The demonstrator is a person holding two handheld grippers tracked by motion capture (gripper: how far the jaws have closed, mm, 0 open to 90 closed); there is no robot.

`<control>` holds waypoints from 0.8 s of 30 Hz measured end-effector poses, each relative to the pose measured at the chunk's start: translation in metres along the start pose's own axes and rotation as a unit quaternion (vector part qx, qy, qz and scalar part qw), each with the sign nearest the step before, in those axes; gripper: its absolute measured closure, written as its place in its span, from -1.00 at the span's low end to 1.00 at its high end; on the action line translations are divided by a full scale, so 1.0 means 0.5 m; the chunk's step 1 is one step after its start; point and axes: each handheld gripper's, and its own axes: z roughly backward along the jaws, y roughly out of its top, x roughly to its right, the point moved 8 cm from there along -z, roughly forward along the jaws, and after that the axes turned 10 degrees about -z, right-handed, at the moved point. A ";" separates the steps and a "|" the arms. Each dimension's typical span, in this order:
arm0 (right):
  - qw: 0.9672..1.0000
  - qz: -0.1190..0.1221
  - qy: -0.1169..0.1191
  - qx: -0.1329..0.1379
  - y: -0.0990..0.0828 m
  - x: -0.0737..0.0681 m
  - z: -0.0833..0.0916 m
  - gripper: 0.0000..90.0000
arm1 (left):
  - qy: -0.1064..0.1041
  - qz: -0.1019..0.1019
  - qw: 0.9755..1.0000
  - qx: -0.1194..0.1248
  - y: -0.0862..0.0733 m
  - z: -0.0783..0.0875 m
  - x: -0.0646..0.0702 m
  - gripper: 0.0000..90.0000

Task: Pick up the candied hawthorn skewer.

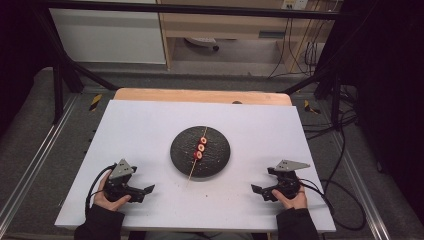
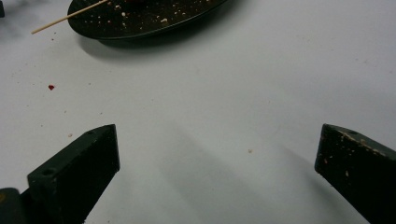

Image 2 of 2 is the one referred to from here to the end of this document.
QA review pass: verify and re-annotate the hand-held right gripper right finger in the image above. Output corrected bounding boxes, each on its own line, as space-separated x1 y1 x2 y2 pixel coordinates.
314 123 396 224

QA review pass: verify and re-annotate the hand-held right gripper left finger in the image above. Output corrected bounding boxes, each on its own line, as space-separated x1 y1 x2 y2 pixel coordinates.
27 124 120 224

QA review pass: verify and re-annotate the thin wooden skewer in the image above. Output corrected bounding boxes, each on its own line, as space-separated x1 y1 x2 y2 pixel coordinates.
30 0 110 35

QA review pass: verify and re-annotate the black round plate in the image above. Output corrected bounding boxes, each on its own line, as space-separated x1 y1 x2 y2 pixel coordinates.
67 0 230 41

